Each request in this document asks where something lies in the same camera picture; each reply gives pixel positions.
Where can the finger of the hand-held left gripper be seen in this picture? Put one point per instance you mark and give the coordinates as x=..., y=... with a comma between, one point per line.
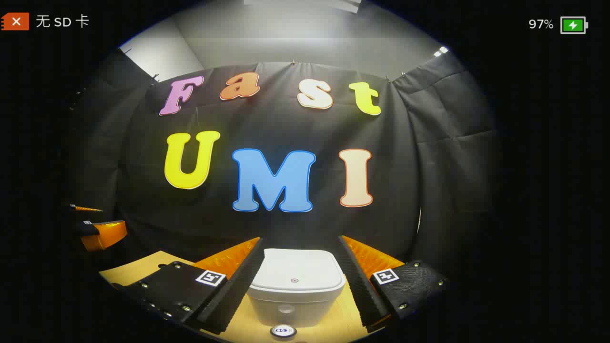
x=107, y=236
x=86, y=208

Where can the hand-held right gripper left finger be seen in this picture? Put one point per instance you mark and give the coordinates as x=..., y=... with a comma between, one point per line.
x=236, y=288

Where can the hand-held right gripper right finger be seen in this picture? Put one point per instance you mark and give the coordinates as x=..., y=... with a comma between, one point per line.
x=364, y=286

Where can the white desktop garbage bin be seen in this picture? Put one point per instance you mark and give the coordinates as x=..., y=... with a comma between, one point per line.
x=295, y=286

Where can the blue pop can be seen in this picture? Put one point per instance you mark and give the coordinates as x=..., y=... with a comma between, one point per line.
x=283, y=331

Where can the wooden desktop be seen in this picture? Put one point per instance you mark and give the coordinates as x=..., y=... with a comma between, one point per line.
x=143, y=269

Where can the black backdrop cloth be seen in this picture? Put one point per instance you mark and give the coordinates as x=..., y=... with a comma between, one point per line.
x=286, y=128

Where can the ceiling light panel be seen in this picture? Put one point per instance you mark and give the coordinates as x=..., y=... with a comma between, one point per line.
x=441, y=50

